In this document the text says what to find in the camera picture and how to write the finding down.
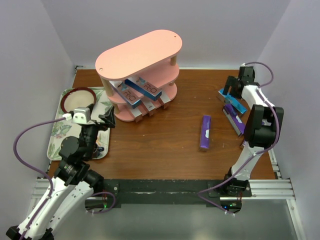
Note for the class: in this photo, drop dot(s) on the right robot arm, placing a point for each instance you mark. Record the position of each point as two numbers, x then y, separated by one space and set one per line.
262 129

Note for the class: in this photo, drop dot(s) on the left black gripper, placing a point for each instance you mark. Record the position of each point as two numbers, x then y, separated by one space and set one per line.
100 123

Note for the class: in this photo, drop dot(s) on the dark red rimmed plate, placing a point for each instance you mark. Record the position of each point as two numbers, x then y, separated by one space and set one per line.
77 97

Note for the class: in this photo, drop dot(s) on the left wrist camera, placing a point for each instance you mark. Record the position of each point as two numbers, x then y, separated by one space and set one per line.
80 115

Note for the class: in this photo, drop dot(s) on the blue toothpaste box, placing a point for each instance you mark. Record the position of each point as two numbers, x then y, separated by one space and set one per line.
144 87
229 99
124 94

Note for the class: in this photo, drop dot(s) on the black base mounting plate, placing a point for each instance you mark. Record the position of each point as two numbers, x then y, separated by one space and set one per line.
178 192

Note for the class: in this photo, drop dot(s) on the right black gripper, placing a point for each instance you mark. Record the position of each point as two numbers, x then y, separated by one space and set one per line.
232 83

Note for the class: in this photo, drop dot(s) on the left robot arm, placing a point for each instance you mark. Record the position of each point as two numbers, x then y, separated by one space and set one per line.
73 181

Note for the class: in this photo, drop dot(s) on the pink three-tier shelf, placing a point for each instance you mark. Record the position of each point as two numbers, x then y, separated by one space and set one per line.
151 56

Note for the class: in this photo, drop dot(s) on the purple toothpaste box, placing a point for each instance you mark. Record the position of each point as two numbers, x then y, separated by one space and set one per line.
204 142
234 119

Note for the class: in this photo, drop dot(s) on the dark mug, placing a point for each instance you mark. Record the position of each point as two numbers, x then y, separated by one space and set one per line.
97 151

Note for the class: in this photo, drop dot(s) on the floral serving tray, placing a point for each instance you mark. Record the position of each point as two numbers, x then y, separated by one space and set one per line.
63 129

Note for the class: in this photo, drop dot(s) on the aluminium frame rail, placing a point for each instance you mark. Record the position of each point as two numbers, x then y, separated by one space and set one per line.
276 189

